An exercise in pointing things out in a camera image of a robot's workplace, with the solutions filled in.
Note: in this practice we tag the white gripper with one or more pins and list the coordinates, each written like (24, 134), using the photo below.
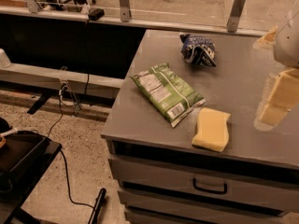
(288, 44)

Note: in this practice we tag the blue chip bag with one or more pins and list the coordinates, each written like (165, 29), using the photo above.
(198, 50)

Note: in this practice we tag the green chip bag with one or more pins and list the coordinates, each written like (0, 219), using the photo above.
(173, 97)

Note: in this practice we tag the yellow sponge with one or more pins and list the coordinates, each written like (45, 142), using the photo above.
(212, 130)

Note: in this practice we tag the grey drawer cabinet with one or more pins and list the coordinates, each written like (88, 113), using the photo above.
(155, 163)

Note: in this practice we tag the black power adapter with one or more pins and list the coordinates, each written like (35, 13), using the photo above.
(96, 14)

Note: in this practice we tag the grey low bench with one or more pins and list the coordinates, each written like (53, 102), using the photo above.
(106, 87)

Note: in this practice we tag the black pole on floor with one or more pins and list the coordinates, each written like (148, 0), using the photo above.
(97, 206)

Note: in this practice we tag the black side table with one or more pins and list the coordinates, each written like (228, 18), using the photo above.
(24, 158)

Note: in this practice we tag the black drawer handle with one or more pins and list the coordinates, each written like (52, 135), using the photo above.
(219, 189)

